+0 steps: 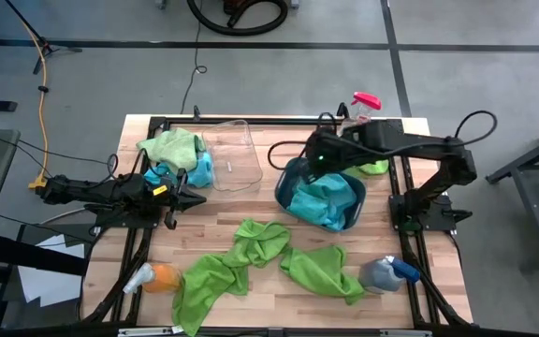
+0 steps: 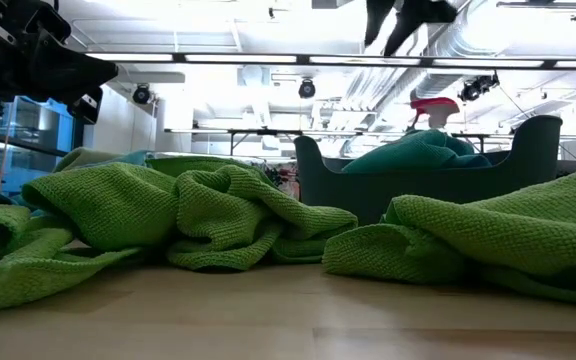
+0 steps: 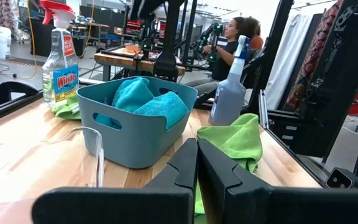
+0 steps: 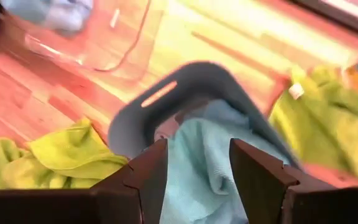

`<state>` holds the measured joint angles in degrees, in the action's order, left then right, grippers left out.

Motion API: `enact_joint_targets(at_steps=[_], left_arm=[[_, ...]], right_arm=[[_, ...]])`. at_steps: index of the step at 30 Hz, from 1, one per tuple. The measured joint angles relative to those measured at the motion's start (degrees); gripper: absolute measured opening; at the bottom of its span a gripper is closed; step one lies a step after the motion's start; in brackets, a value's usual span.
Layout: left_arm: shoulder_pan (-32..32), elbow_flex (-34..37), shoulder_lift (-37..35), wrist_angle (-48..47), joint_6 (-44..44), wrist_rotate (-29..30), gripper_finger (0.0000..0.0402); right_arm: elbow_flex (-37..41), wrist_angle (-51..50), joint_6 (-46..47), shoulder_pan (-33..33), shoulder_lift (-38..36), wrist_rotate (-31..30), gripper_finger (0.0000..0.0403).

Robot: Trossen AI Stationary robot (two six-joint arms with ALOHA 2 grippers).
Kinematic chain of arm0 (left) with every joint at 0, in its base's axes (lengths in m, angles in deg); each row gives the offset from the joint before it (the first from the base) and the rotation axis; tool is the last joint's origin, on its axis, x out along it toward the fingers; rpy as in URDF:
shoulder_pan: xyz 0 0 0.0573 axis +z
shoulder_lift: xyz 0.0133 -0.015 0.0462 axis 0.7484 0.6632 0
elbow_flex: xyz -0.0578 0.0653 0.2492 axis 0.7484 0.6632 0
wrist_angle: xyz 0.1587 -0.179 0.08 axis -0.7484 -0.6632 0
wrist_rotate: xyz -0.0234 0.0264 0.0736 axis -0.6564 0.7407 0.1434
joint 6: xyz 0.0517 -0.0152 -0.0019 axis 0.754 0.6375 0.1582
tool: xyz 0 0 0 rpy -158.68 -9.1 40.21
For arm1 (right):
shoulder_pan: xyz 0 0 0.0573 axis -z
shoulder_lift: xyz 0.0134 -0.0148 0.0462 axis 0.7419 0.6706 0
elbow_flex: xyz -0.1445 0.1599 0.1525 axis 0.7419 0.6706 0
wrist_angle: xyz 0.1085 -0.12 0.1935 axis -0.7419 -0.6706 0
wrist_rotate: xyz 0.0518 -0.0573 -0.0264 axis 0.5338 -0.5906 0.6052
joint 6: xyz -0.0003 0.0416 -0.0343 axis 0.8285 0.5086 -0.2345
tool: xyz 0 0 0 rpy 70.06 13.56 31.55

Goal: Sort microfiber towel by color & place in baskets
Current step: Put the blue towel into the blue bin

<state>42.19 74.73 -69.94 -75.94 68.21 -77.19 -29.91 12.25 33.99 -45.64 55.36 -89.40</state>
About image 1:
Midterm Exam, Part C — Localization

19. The black tripod stand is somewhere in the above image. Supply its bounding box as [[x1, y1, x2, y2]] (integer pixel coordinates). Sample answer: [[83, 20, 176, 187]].
[[3, 0, 84, 76]]

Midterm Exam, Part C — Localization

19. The silver metal bracket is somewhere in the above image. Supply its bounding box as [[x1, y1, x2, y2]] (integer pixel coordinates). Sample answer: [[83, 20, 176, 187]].
[[117, 327, 177, 337], [379, 329, 433, 337]]

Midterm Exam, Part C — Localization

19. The clear spray bottle red trigger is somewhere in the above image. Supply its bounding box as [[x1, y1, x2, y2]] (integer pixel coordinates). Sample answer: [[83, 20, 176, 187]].
[[342, 91, 383, 127]]

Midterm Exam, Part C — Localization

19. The grey spray bottle blue trigger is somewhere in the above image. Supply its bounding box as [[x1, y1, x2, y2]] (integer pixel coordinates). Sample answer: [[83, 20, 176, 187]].
[[357, 255, 420, 295]]

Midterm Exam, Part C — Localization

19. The teal plastic basket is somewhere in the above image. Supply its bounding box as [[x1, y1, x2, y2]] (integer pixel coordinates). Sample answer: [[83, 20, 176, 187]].
[[273, 156, 368, 234]]

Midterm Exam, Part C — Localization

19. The thin black floor cable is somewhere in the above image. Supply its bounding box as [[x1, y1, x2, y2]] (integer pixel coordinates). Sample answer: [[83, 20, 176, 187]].
[[179, 18, 209, 116]]

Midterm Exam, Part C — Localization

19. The teal microfiber towel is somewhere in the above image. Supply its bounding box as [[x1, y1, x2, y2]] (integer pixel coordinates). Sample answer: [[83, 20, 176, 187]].
[[286, 185, 345, 231]]

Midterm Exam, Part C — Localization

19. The white paper sheet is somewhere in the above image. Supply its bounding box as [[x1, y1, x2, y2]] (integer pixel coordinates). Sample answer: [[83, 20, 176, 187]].
[[16, 233, 88, 309]]

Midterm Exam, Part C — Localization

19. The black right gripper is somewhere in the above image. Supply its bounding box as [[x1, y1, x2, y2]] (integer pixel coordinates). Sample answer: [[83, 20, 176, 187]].
[[302, 129, 348, 187]]

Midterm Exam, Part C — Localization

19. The black vacuum hose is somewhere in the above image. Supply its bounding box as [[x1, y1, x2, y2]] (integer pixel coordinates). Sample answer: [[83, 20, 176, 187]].
[[185, 0, 290, 37]]

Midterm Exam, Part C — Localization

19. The orange spray bottle white trigger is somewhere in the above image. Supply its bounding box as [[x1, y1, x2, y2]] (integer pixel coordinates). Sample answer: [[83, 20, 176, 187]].
[[123, 262, 182, 296]]

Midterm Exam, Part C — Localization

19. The black aluminium table frame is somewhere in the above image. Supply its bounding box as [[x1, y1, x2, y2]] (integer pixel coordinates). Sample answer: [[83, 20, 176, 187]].
[[78, 105, 475, 337]]

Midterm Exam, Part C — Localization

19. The clear plastic basket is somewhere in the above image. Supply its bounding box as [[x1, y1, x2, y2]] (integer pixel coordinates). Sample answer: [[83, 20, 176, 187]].
[[201, 119, 265, 194]]

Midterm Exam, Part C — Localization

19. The yellow extension cable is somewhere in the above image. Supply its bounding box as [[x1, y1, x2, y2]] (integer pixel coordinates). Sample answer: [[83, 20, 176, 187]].
[[20, 18, 51, 191]]

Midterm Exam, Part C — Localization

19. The black metal desk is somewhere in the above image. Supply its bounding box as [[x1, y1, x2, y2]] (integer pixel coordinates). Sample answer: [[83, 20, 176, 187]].
[[484, 117, 539, 272]]

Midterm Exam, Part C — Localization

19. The black table beam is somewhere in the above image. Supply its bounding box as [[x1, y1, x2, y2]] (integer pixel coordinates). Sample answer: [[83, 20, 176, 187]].
[[0, 231, 89, 278]]

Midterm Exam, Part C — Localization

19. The pale green microfiber towel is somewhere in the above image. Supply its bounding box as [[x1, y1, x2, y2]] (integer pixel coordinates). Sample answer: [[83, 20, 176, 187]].
[[137, 127, 207, 174]]

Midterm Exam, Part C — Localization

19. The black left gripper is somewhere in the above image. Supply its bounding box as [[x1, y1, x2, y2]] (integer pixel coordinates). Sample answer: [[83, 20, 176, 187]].
[[154, 167, 208, 231]]

